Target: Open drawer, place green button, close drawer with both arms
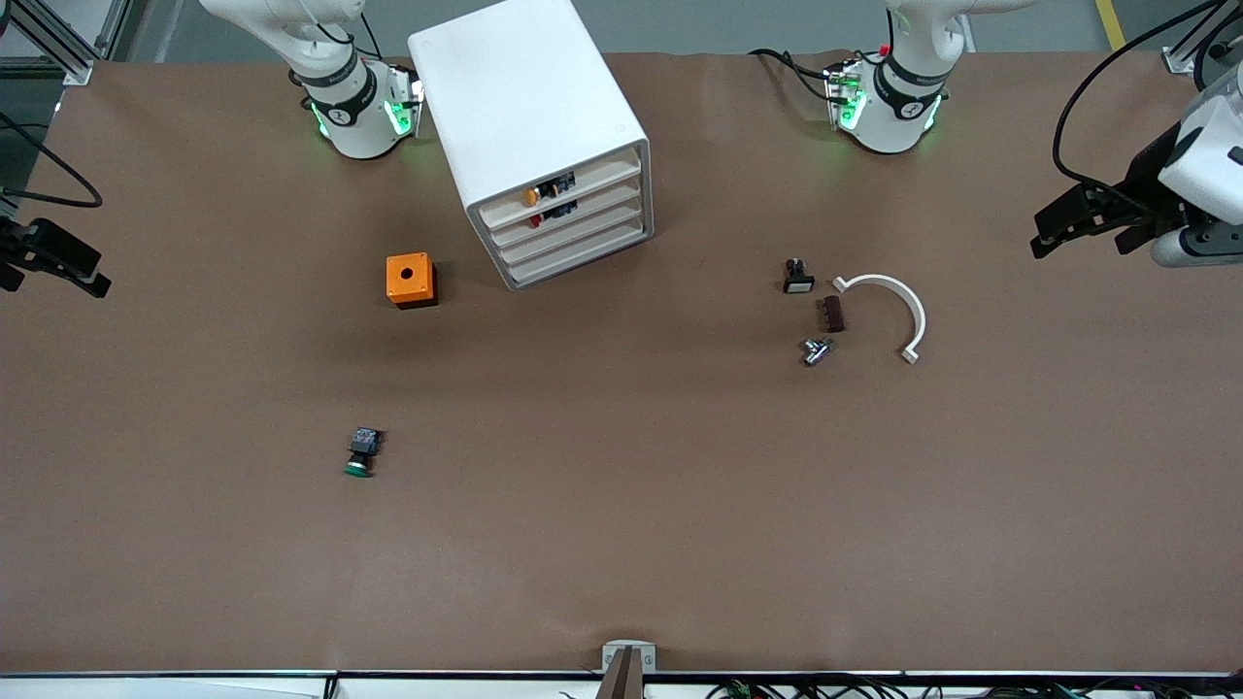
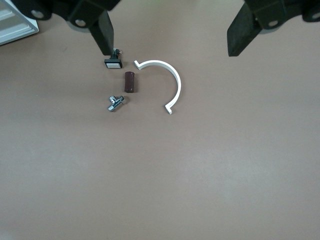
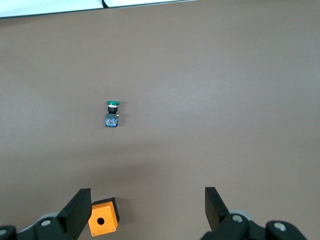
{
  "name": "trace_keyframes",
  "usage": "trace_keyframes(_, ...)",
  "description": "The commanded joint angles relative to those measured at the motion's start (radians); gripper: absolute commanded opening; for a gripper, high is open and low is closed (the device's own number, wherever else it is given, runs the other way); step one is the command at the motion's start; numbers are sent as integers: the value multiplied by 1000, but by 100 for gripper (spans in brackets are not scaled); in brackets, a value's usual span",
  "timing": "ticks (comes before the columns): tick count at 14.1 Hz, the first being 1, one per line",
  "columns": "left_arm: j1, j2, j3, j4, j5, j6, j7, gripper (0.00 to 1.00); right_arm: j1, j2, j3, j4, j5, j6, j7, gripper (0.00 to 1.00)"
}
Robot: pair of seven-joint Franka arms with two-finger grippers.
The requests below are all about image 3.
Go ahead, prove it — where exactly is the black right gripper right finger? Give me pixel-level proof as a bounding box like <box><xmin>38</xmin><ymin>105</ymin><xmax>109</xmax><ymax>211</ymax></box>
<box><xmin>201</xmin><ymin>186</ymin><xmax>307</xmax><ymax>240</ymax></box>

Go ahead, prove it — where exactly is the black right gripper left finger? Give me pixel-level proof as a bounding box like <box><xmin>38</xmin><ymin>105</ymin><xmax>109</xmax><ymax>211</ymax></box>
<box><xmin>0</xmin><ymin>188</ymin><xmax>93</xmax><ymax>240</ymax></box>

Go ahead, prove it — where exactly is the green push button switch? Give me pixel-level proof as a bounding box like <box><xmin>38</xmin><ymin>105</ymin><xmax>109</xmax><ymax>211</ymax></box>
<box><xmin>103</xmin><ymin>99</ymin><xmax>121</xmax><ymax>128</ymax></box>

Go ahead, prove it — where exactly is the orange button enclosure box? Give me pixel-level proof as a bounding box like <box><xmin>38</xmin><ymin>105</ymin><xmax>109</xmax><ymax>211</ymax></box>
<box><xmin>87</xmin><ymin>197</ymin><xmax>121</xmax><ymax>237</ymax></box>

